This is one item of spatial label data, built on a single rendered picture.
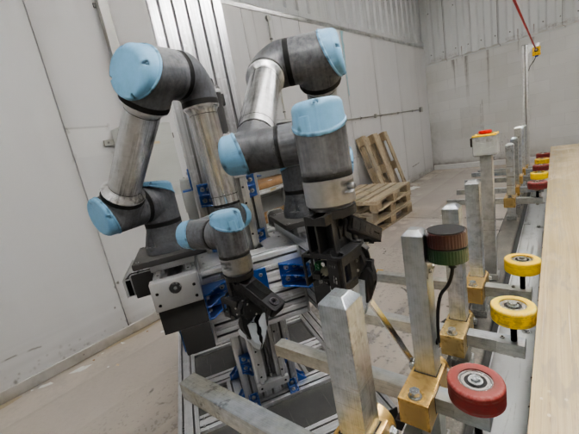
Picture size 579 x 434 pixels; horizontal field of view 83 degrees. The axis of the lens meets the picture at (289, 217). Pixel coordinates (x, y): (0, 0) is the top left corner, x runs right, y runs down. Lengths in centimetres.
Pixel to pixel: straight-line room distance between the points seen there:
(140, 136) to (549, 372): 92
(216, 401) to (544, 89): 819
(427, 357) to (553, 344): 21
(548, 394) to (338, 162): 44
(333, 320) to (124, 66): 68
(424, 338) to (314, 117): 42
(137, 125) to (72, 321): 230
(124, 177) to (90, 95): 213
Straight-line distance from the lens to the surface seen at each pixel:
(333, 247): 47
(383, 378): 69
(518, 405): 104
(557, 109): 839
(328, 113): 45
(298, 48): 89
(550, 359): 71
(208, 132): 90
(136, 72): 81
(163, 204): 110
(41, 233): 286
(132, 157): 92
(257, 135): 57
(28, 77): 299
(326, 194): 46
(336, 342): 38
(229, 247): 76
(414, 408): 65
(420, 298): 61
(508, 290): 109
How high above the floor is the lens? 131
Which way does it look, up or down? 13 degrees down
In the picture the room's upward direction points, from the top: 11 degrees counter-clockwise
